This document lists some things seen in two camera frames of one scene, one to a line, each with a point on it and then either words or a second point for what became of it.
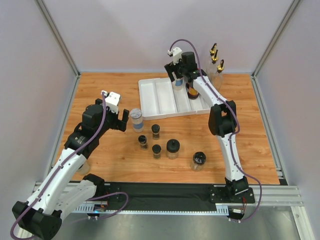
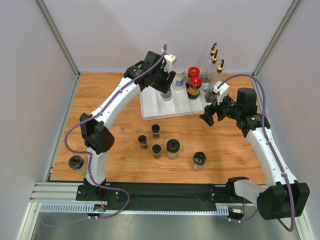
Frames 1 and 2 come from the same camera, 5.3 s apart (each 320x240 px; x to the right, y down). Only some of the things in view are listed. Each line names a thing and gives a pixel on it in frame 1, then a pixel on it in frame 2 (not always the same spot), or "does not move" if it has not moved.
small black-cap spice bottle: (142, 140) does not move
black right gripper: (175, 69) -> (216, 111)
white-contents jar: (179, 84) does not move
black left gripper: (121, 124) -> (165, 86)
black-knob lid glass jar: (172, 147) does not move
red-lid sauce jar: (192, 93) does not move
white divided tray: (159, 99) does not move
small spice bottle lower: (156, 149) does not move
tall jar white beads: (138, 120) -> (166, 96)
